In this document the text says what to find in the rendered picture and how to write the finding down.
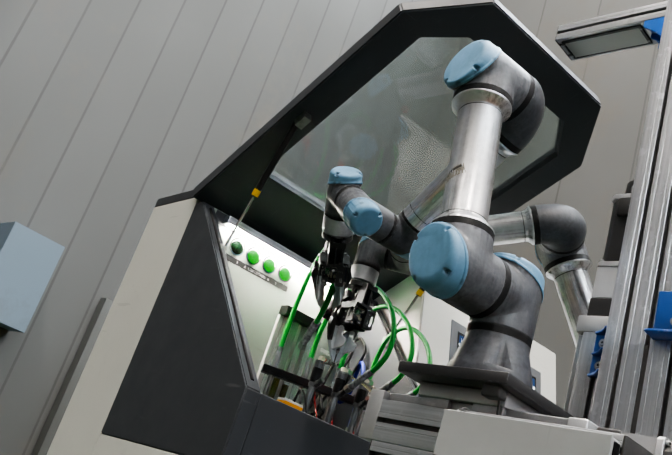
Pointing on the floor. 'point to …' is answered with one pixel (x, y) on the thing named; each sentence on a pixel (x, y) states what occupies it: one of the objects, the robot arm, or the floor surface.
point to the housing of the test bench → (123, 327)
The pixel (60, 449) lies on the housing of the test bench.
